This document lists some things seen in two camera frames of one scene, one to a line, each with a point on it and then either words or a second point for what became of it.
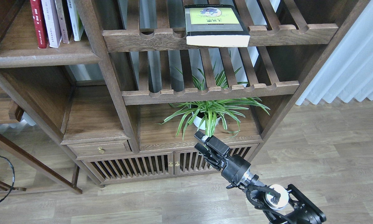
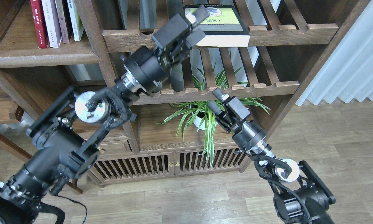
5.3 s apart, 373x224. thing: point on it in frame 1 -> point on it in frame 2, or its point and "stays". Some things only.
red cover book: (39, 27) stays
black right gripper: (236, 166) -> (249, 135)
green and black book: (217, 25) stays
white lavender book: (52, 22) stays
